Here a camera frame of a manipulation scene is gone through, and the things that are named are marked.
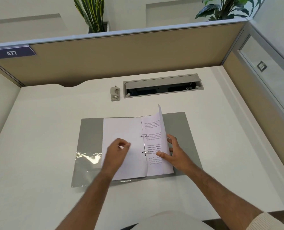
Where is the gray desk cable tray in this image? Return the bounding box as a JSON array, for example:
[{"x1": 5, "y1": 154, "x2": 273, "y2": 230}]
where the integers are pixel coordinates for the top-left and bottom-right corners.
[{"x1": 122, "y1": 73, "x2": 204, "y2": 99}]

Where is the beige side partition panel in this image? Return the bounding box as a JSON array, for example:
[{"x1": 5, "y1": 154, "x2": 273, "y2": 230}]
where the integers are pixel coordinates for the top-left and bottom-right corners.
[{"x1": 223, "y1": 50, "x2": 284, "y2": 170}]

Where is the gray framed glass panel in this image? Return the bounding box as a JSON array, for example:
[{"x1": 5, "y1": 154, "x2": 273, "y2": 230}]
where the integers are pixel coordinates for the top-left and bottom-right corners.
[{"x1": 233, "y1": 19, "x2": 284, "y2": 122}]

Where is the grey ring binder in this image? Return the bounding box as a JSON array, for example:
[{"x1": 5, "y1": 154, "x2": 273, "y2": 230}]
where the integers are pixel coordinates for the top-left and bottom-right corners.
[{"x1": 71, "y1": 111, "x2": 204, "y2": 188}]

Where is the dark green leafy plant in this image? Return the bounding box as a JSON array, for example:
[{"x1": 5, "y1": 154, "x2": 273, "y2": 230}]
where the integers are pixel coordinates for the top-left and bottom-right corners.
[{"x1": 195, "y1": 0, "x2": 262, "y2": 21}]

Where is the cream knit sweater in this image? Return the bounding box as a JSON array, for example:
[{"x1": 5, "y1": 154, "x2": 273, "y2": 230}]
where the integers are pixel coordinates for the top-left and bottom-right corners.
[{"x1": 130, "y1": 211, "x2": 284, "y2": 230}]

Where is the blue number sign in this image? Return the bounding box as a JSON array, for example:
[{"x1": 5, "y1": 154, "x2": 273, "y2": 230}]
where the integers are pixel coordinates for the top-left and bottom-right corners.
[{"x1": 0, "y1": 45, "x2": 37, "y2": 60}]

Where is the person's right hand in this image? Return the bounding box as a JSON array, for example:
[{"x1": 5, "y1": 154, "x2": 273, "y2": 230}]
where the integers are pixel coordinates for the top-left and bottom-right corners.
[{"x1": 156, "y1": 134, "x2": 197, "y2": 176}]

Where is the person's right forearm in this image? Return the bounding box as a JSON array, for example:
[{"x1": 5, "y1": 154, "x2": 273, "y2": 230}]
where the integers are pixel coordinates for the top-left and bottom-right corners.
[{"x1": 185, "y1": 166, "x2": 265, "y2": 230}]

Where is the gray hole punch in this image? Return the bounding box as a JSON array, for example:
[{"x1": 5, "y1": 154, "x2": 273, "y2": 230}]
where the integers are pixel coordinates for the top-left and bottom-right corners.
[{"x1": 110, "y1": 86, "x2": 121, "y2": 102}]

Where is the person's left hand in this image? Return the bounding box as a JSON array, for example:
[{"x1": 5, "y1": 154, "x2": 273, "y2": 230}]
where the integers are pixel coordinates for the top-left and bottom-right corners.
[{"x1": 101, "y1": 138, "x2": 132, "y2": 176}]

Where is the green snake plant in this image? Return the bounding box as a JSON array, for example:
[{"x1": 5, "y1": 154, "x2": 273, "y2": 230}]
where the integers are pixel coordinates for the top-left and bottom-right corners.
[{"x1": 72, "y1": 0, "x2": 106, "y2": 34}]

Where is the small square wall plate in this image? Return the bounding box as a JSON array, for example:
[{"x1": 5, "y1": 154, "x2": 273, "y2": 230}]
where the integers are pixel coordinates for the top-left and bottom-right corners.
[{"x1": 256, "y1": 60, "x2": 268, "y2": 72}]

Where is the person's left forearm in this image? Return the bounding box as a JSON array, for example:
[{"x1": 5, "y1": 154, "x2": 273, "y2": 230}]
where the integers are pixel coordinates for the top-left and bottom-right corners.
[{"x1": 54, "y1": 167, "x2": 115, "y2": 230}]

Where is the wide beige partition panel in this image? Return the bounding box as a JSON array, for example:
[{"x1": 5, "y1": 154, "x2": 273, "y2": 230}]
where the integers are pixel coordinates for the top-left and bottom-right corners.
[{"x1": 0, "y1": 18, "x2": 249, "y2": 88}]

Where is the white curved desk divider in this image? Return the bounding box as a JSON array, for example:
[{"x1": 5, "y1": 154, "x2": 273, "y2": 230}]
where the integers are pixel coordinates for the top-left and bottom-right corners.
[{"x1": 0, "y1": 68, "x2": 22, "y2": 157}]

